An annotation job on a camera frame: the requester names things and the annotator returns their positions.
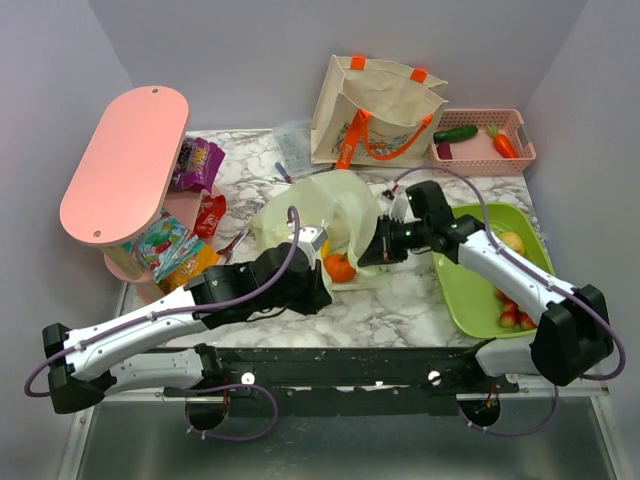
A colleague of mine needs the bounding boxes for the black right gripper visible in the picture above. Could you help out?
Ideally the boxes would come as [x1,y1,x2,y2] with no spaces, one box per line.
[358,214,431,267]

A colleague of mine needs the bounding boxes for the orange mini pumpkin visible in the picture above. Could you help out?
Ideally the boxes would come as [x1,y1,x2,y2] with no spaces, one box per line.
[324,253,357,284]

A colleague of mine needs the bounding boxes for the pale green plastic grocery bag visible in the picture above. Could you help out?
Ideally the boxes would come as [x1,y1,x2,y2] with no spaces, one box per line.
[249,170,382,266]

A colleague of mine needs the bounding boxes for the beige tote bag orange handles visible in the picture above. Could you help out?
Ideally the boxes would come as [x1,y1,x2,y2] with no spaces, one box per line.
[310,55,448,169]

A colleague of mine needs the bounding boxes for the yellow banana bunch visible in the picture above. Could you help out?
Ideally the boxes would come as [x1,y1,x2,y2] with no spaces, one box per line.
[321,239,331,259]

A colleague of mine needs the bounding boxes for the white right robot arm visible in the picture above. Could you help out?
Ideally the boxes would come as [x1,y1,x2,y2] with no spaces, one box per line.
[357,180,614,392]

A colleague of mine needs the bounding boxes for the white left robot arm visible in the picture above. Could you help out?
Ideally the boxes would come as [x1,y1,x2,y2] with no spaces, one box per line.
[42,242,332,414]

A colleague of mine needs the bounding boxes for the silver wrench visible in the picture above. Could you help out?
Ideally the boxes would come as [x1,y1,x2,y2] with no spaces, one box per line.
[217,226,250,265]

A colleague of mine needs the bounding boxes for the orange snack packet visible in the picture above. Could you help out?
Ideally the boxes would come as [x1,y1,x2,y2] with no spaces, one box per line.
[159,245,220,294]

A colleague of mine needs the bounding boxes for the green plastic tray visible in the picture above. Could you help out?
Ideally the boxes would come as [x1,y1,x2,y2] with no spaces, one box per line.
[433,202,554,339]

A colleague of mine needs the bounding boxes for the red snack packet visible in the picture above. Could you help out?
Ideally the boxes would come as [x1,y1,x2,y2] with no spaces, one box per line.
[193,195,227,238]

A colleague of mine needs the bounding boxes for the yellow pear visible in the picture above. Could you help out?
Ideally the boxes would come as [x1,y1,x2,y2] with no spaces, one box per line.
[499,231,526,256]

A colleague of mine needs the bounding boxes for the green white candy packet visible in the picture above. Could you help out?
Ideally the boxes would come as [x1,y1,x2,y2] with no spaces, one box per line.
[124,209,204,283]

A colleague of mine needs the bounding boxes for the green cucumber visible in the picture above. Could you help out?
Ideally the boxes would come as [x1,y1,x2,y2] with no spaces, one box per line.
[433,125,478,144]

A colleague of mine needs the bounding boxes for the clear plastic box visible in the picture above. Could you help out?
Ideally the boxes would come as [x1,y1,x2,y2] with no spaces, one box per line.
[273,119,332,180]

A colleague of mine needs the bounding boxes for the red strawberry cluster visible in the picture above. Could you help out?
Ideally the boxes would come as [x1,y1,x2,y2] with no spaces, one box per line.
[495,290,537,331]

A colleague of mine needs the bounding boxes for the pink perforated basket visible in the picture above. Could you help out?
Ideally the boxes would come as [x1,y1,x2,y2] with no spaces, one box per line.
[427,108,537,176]

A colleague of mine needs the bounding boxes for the orange carrot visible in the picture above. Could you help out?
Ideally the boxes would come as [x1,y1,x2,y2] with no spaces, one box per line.
[485,124,518,159]

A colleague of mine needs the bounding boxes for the purple snack packet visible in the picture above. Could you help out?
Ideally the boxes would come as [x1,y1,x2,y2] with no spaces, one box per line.
[169,136,225,191]

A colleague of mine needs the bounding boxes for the pink two-tier shelf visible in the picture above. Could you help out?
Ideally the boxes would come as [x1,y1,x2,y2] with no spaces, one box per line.
[59,85,206,286]

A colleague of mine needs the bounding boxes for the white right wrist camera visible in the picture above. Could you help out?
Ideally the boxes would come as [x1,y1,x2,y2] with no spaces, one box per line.
[381,186,413,222]

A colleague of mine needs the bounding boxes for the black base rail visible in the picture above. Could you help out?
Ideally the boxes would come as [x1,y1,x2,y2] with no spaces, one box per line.
[99,344,556,416]

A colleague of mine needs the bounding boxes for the blue handled screwdriver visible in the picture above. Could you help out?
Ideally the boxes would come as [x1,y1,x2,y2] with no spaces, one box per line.
[275,162,293,184]

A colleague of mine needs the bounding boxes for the aluminium frame extrusion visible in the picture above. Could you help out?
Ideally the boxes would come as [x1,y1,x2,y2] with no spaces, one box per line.
[56,389,167,480]

